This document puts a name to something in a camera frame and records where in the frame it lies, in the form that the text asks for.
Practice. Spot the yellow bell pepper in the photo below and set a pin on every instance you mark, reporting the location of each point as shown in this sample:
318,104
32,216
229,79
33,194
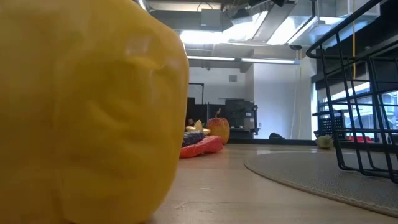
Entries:
93,109

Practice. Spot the black partition wall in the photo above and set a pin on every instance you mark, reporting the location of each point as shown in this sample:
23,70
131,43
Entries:
211,109

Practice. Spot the grey wall vent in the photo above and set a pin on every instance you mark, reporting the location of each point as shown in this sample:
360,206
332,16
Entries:
232,78

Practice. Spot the yellow star fruit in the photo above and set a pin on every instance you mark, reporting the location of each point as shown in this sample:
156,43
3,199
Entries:
199,125

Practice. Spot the black ceiling camera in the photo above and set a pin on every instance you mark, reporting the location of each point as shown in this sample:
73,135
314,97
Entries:
295,47

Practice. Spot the black perforated crate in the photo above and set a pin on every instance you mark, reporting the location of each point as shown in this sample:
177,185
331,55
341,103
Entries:
329,124

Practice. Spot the red yellow apple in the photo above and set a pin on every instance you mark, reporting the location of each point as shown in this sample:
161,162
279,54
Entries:
219,129

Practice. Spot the long ceiling light strip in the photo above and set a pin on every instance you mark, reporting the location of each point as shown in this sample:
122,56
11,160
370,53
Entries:
248,59

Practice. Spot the black dome object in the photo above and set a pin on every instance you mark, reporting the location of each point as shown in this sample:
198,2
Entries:
276,136

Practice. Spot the grey ceiling box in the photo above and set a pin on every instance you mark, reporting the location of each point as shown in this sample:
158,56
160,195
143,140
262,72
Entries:
211,19

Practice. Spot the black aluminium table frame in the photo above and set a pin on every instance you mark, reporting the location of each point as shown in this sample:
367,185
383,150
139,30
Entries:
280,142

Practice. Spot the round grey mat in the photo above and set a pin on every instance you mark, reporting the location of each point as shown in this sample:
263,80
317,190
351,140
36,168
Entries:
311,177

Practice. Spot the large metal ceiling duct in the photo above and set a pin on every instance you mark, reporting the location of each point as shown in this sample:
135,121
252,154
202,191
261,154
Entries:
280,25

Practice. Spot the black equipment cart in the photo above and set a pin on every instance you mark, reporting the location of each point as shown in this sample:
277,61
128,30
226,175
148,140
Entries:
239,107

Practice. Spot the red background object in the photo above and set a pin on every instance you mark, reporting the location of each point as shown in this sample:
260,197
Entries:
360,139

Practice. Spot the black background rig frame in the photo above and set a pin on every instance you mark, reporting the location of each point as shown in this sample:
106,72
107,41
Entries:
196,83

